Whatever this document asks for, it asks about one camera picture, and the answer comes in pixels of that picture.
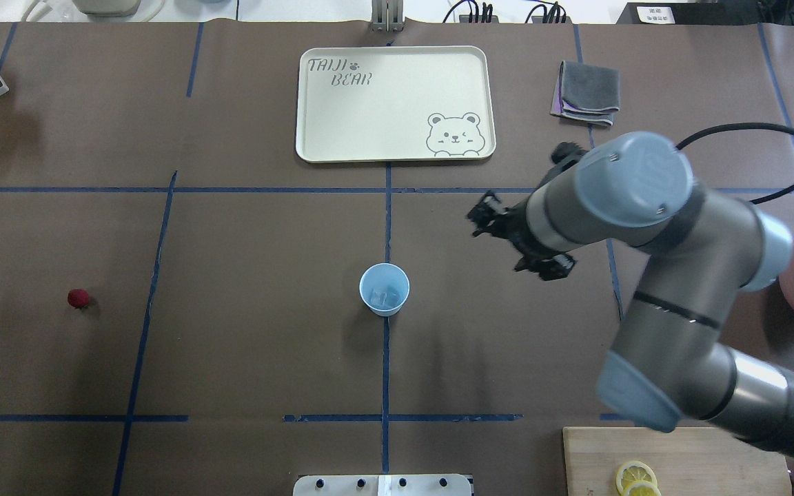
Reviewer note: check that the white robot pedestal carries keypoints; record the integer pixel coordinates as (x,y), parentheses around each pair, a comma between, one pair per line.
(385,484)

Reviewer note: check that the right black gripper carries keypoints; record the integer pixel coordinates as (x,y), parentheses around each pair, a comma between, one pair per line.
(519,229)

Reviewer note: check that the red strawberry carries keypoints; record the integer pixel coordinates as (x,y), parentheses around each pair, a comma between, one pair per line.
(79,298)

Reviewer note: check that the lemon slices row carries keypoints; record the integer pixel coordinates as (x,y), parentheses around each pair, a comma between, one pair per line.
(634,477)

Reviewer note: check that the cream bear serving tray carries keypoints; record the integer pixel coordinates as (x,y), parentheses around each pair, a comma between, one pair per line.
(394,103)

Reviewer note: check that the light blue plastic cup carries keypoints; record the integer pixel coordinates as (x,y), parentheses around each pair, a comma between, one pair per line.
(384,288)

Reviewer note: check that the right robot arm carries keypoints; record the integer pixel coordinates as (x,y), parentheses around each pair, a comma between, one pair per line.
(704,247)

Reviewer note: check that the folded grey cloth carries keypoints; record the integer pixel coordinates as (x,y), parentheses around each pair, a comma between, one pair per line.
(587,93)

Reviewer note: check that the aluminium frame post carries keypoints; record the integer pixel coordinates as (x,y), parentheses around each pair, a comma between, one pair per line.
(387,15)

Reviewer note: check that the wooden cutting board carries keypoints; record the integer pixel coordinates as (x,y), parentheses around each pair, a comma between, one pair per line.
(687,461)

